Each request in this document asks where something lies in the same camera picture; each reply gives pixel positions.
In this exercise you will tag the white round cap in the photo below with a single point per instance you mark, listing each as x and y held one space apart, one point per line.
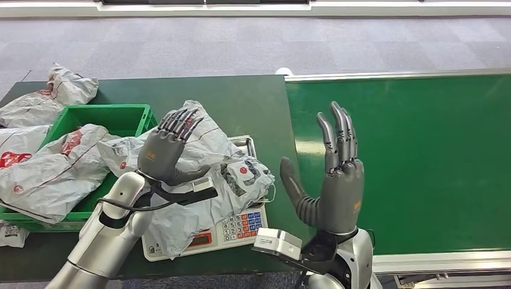
284 71

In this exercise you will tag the small white labelled package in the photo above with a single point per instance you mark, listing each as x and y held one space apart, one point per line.
11 235

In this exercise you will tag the green plastic crate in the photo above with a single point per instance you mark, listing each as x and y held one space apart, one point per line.
104 117

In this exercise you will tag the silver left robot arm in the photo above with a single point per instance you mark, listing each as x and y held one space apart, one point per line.
107 243

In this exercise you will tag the electronic scale with steel tray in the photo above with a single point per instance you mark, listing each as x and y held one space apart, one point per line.
239 229

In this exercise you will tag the white window sill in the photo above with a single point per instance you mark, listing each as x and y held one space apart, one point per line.
255 9

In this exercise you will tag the grey poly mailer package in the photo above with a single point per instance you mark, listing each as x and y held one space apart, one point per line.
207 159

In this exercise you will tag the green conveyor belt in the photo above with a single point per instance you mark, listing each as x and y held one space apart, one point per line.
431 151

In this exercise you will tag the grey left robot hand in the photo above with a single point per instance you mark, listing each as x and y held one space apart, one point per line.
159 153

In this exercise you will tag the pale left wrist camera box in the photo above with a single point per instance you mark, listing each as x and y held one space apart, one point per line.
201 186

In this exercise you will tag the black window frame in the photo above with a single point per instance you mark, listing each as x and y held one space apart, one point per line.
203 1

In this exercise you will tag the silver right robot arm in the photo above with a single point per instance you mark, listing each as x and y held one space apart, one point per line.
355 259

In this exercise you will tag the large crumpled grey mailer package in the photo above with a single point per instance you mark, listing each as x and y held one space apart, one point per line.
52 175

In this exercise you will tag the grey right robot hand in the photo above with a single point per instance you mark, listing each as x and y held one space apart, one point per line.
339 195

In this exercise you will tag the grey mailer with red print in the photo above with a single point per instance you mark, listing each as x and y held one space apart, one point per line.
18 149

